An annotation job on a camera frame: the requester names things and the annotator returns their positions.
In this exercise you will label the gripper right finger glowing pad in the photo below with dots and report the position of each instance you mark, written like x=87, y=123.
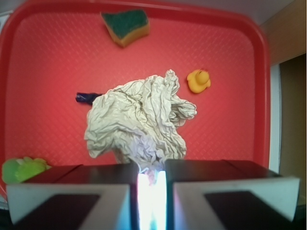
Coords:
x=229, y=195

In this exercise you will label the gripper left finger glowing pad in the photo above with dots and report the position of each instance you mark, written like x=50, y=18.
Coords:
x=97, y=197

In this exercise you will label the white paper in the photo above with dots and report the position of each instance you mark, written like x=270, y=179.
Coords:
x=138, y=121

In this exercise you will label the green fuzzy toy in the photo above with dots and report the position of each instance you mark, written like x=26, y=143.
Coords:
x=18, y=170

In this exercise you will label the yellow rubber duck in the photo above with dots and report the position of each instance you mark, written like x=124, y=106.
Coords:
x=198, y=80

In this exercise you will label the yellow green scrub sponge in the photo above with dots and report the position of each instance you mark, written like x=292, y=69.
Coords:
x=126, y=27

